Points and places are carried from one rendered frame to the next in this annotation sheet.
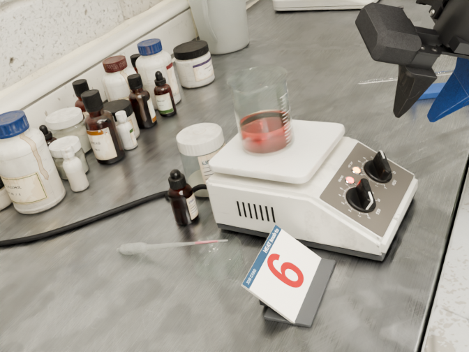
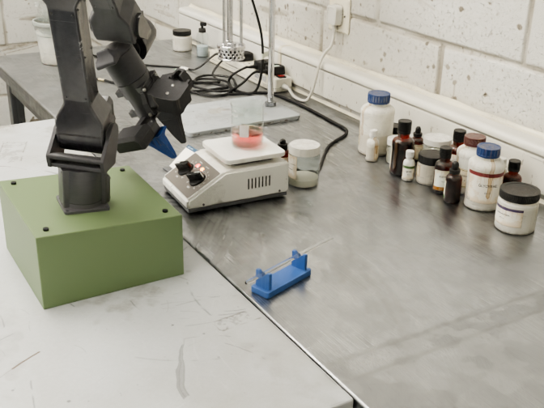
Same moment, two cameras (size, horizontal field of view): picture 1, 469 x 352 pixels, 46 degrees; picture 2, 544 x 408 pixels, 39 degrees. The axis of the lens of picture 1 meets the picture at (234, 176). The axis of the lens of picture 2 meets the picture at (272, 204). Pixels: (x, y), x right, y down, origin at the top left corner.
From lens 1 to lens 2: 1.73 m
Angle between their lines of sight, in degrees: 99
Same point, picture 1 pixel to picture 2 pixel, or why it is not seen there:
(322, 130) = (233, 155)
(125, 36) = not seen: outside the picture
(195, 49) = (503, 188)
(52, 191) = (361, 143)
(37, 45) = (507, 100)
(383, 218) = (172, 177)
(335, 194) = (193, 159)
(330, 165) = (212, 160)
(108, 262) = not seen: hidden behind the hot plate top
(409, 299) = not seen: hidden behind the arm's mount
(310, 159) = (212, 145)
